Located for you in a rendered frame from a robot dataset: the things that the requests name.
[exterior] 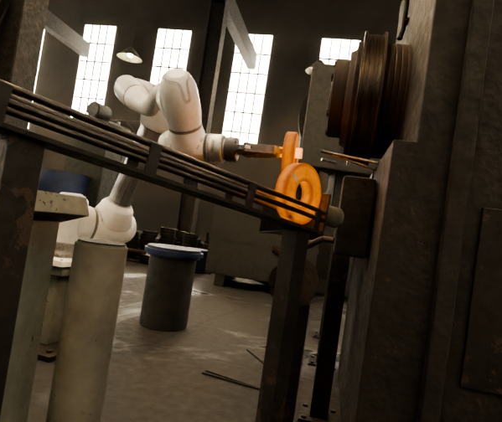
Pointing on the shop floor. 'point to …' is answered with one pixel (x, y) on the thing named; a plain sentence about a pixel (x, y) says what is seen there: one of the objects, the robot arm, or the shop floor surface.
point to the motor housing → (297, 333)
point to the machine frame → (450, 230)
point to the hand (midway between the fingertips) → (290, 152)
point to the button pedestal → (33, 295)
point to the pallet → (136, 248)
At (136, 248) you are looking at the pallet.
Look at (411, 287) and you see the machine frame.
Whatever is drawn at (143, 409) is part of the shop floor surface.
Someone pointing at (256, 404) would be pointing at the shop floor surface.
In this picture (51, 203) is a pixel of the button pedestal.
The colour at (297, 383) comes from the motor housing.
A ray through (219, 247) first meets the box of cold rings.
